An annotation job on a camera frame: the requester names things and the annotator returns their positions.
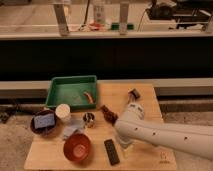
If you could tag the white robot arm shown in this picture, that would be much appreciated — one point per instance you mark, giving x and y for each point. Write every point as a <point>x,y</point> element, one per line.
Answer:
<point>193,139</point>

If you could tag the small metal cup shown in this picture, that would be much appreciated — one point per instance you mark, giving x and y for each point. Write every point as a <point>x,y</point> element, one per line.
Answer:
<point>89,119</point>

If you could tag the orange sausage toy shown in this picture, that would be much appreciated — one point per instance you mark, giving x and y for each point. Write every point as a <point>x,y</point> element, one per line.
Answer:
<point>89,97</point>

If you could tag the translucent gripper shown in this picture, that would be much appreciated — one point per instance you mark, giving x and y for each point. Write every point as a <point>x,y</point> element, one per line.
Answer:
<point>126,149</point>

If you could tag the green plastic tray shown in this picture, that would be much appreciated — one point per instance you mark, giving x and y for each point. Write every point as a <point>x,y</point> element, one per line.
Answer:
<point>70,90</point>

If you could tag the blue sponge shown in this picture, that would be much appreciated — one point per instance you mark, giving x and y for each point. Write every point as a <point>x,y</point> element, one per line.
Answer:
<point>42,121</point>

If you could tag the white paper cup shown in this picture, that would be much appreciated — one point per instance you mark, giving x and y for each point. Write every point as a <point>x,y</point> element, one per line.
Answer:
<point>63,112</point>

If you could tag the red bowl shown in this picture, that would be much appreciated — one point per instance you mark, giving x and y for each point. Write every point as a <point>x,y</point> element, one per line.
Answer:
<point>77,148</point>

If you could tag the dark brown bowl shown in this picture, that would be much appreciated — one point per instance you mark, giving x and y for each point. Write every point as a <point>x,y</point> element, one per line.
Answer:
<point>45,130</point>

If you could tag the black eraser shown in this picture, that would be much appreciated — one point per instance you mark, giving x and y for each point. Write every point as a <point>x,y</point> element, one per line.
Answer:
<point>111,152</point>

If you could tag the wooden board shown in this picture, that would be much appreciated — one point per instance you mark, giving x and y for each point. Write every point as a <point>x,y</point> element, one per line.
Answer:
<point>46,154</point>

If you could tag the black dish brush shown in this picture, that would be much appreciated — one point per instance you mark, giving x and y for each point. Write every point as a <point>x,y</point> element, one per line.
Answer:
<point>134,95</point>

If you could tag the grey cloth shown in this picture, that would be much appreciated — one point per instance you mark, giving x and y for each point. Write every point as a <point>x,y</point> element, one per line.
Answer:
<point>75,126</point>

